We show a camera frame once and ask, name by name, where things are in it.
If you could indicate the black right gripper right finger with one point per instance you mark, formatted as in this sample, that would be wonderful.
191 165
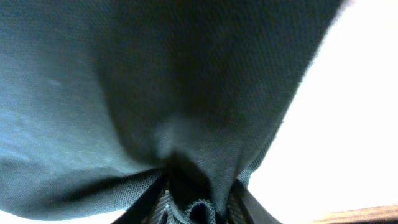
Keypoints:
244 208

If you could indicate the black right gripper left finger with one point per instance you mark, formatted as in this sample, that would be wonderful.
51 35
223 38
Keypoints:
142 207

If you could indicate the black t-shirt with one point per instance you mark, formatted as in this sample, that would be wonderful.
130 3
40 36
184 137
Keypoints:
101 98

